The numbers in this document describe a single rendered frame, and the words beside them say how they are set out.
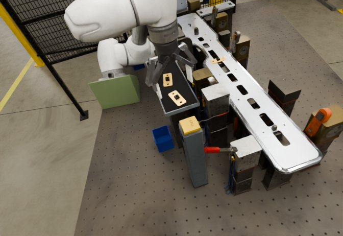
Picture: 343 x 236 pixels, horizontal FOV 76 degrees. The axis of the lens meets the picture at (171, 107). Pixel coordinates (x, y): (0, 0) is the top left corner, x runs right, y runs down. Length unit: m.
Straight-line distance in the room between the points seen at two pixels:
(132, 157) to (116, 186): 0.18
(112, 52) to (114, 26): 0.94
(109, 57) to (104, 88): 0.20
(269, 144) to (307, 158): 0.13
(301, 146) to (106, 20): 0.79
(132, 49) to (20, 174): 1.78
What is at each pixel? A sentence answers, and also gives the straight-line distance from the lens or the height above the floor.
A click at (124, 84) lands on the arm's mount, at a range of 1.47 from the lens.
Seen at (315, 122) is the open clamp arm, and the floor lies 1.04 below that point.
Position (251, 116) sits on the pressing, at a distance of 1.01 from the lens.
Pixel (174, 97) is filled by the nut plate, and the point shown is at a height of 1.17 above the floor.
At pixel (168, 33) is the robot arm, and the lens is 0.65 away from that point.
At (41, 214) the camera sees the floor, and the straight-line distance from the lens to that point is 2.33.
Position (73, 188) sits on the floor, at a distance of 2.27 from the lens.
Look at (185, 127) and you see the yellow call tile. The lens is 0.77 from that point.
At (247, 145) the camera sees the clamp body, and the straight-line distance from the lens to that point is 0.85.
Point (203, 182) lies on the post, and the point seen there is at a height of 0.73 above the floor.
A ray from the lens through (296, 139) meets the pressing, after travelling 0.98.
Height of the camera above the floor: 1.77
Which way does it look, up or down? 47 degrees down
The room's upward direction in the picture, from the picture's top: 14 degrees counter-clockwise
